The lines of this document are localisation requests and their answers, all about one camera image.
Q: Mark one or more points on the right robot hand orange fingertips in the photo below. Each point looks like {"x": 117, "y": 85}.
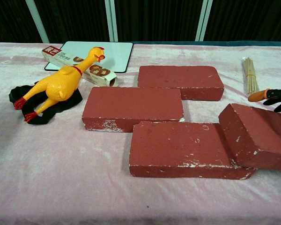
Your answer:
{"x": 277, "y": 97}

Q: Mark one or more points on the red brick with stepped groove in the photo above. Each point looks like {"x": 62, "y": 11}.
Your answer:
{"x": 255, "y": 131}

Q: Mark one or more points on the red brick with clean face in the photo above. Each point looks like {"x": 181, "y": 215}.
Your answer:
{"x": 180, "y": 76}

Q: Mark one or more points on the red brick heavily chipped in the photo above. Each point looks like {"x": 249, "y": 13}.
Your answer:
{"x": 178, "y": 147}

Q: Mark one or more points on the red brick with worn corner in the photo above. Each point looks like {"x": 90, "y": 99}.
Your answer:
{"x": 133, "y": 105}

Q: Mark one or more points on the bundle of wooden sticks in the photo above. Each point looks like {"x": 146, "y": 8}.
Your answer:
{"x": 249, "y": 75}

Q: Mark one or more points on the black cloth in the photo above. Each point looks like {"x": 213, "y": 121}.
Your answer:
{"x": 71, "y": 102}

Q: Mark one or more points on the yellow rubber chicken toy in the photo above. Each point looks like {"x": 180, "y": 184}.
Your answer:
{"x": 58, "y": 86}

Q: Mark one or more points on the white red snack box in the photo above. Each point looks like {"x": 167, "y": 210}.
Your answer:
{"x": 58, "y": 56}

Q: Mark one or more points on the pink fleece table cover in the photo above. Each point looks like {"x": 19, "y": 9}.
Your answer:
{"x": 61, "y": 175}

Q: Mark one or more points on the white board with black frame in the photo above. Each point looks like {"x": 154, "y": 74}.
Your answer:
{"x": 117, "y": 54}

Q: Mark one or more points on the slanted white frame pole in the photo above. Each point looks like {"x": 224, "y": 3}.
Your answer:
{"x": 37, "y": 21}

